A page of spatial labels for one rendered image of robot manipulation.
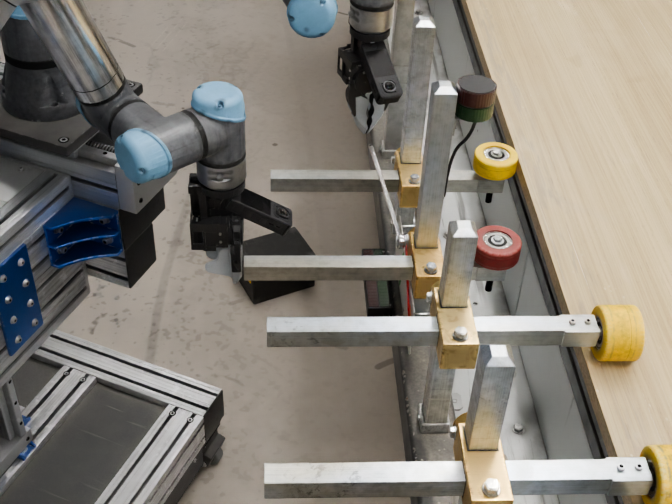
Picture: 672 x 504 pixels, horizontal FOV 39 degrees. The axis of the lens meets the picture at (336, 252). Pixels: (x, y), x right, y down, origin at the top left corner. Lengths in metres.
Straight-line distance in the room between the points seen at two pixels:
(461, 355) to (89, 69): 0.64
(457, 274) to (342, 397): 1.24
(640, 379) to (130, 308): 1.70
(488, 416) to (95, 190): 0.80
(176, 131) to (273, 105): 2.28
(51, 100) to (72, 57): 0.27
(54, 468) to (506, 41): 1.34
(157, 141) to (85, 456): 1.00
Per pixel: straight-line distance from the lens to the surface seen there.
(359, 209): 3.11
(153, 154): 1.33
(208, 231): 1.50
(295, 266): 1.56
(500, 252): 1.56
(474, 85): 1.45
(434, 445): 1.53
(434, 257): 1.59
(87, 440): 2.20
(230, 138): 1.39
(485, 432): 1.16
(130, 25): 4.22
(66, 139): 1.57
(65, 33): 1.34
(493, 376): 1.09
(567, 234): 1.64
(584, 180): 1.77
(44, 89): 1.60
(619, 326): 1.38
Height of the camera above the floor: 1.89
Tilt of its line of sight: 40 degrees down
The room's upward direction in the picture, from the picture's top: 3 degrees clockwise
